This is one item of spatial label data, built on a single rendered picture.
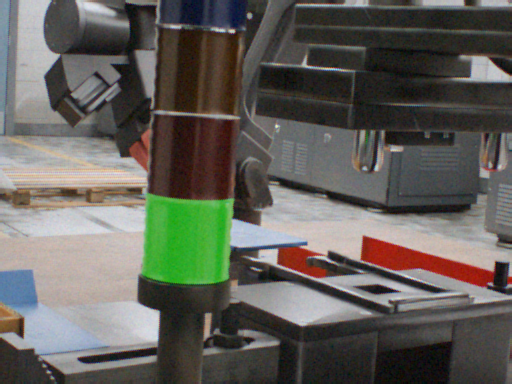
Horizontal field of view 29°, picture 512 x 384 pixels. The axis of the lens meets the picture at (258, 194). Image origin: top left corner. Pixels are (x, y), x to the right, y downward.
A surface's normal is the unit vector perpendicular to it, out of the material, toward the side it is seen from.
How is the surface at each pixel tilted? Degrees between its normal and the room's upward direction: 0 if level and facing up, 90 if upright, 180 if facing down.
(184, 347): 90
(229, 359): 90
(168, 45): 104
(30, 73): 90
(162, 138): 76
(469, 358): 90
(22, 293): 60
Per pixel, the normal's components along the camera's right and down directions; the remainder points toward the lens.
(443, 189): 0.54, 0.16
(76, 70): 0.53, -0.37
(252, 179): 0.72, 0.15
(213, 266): 0.63, -0.09
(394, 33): -0.81, 0.02
